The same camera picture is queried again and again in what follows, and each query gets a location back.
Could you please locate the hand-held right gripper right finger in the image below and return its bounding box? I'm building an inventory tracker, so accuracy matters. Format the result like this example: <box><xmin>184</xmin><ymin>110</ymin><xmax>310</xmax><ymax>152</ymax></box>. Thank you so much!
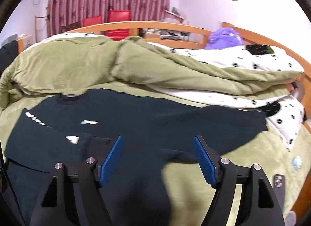
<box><xmin>193</xmin><ymin>135</ymin><xmax>286</xmax><ymax>226</ymax></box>

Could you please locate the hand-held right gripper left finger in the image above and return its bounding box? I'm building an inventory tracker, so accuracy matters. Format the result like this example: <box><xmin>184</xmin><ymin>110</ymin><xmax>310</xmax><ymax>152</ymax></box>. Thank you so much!
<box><xmin>29</xmin><ymin>135</ymin><xmax>124</xmax><ymax>226</ymax></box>

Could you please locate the black t-shirt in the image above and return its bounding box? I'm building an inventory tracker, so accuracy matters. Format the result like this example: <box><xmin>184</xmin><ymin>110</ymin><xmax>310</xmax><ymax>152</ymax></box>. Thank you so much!
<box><xmin>4</xmin><ymin>89</ymin><xmax>269</xmax><ymax>226</ymax></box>

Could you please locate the green bed sheet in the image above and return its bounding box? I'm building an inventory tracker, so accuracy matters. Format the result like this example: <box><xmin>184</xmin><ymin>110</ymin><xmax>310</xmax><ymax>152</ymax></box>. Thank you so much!
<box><xmin>0</xmin><ymin>80</ymin><xmax>311</xmax><ymax>226</ymax></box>

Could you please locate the dark smartphone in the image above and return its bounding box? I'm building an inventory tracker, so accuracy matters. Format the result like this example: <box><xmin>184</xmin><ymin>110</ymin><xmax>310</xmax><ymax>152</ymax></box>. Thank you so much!
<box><xmin>273</xmin><ymin>174</ymin><xmax>285</xmax><ymax>214</ymax></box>

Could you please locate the light blue small toy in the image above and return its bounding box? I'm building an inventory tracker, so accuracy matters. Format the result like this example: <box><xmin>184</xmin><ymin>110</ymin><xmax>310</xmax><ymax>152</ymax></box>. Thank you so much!
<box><xmin>292</xmin><ymin>155</ymin><xmax>303</xmax><ymax>170</ymax></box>

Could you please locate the green quilt with dotted lining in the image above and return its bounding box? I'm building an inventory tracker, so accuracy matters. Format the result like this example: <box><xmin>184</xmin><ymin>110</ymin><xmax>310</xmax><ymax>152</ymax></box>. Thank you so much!
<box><xmin>0</xmin><ymin>33</ymin><xmax>307</xmax><ymax>152</ymax></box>

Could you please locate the grey slipper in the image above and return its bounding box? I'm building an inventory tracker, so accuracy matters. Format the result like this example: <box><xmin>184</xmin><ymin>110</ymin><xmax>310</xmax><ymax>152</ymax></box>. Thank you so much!
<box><xmin>285</xmin><ymin>211</ymin><xmax>297</xmax><ymax>226</ymax></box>

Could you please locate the purple plush toy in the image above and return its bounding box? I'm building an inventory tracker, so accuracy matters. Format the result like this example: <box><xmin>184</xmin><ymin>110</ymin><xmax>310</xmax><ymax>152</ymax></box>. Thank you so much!
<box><xmin>205</xmin><ymin>27</ymin><xmax>243</xmax><ymax>50</ymax></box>

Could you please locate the pile of desk clutter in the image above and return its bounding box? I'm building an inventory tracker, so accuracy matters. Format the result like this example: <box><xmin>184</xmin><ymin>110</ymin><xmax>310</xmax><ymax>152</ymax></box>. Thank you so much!
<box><xmin>142</xmin><ymin>6</ymin><xmax>195</xmax><ymax>42</ymax></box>

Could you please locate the dark wooden chair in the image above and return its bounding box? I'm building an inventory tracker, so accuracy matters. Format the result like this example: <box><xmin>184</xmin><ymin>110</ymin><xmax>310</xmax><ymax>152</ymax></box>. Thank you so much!
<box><xmin>61</xmin><ymin>21</ymin><xmax>80</xmax><ymax>33</ymax></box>

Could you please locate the red chair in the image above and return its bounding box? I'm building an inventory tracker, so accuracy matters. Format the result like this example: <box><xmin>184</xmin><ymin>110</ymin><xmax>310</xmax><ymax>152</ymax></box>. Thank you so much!
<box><xmin>107</xmin><ymin>10</ymin><xmax>132</xmax><ymax>39</ymax></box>
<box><xmin>83</xmin><ymin>15</ymin><xmax>103</xmax><ymax>27</ymax></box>

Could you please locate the black jacket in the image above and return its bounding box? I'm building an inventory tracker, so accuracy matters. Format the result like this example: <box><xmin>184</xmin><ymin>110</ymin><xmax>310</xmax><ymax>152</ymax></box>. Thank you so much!
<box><xmin>0</xmin><ymin>40</ymin><xmax>20</xmax><ymax>71</ymax></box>

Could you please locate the wooden rack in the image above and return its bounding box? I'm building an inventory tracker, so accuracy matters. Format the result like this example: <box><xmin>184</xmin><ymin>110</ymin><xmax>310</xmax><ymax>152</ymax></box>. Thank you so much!
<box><xmin>34</xmin><ymin>15</ymin><xmax>51</xmax><ymax>42</ymax></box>

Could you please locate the grey box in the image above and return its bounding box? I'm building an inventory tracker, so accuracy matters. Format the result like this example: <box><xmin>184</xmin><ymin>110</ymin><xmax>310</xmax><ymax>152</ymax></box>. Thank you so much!
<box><xmin>5</xmin><ymin>34</ymin><xmax>19</xmax><ymax>45</ymax></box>

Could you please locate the wooden bed frame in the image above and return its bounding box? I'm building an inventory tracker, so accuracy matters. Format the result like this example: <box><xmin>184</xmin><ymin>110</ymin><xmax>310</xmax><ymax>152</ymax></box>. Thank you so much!
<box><xmin>17</xmin><ymin>21</ymin><xmax>311</xmax><ymax>217</ymax></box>

